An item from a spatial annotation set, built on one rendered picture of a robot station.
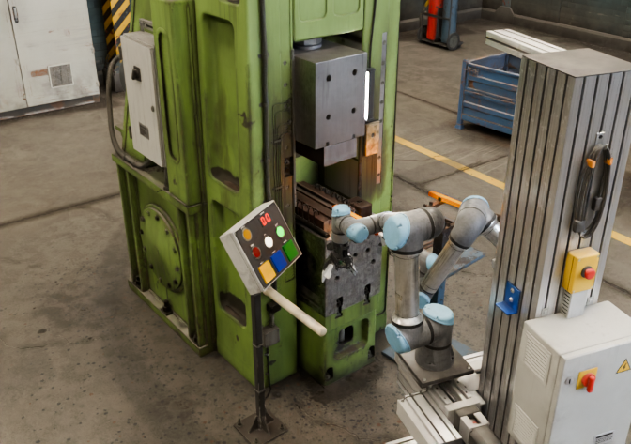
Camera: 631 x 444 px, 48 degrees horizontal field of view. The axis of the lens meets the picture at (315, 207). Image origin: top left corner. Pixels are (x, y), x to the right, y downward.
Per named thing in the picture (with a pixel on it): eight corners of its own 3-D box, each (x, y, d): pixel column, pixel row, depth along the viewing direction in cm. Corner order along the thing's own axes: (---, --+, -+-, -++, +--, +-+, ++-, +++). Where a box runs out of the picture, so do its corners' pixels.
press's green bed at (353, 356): (376, 361, 403) (379, 292, 382) (324, 390, 382) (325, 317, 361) (315, 316, 442) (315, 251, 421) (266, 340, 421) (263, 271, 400)
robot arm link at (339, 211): (338, 213, 285) (328, 205, 291) (338, 237, 289) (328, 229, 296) (355, 209, 288) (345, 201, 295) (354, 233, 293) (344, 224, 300)
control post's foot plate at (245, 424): (291, 430, 356) (290, 417, 352) (253, 451, 344) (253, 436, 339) (266, 406, 371) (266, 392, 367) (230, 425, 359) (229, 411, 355)
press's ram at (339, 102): (377, 131, 346) (381, 49, 328) (315, 149, 324) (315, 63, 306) (323, 109, 375) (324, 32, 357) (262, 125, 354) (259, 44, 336)
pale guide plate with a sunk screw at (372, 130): (378, 152, 369) (379, 121, 361) (365, 157, 364) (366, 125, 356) (376, 151, 370) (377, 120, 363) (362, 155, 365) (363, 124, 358)
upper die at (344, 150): (356, 156, 342) (357, 137, 338) (323, 166, 331) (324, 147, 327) (303, 131, 372) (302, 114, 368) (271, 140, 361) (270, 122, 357)
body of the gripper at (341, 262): (336, 272, 297) (336, 247, 291) (329, 262, 304) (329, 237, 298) (353, 268, 299) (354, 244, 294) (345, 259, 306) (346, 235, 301)
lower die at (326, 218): (354, 222, 358) (355, 206, 354) (323, 234, 347) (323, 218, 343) (303, 193, 388) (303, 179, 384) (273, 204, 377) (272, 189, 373)
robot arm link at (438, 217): (456, 200, 251) (384, 206, 296) (431, 206, 247) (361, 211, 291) (462, 232, 252) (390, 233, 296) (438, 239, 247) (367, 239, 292)
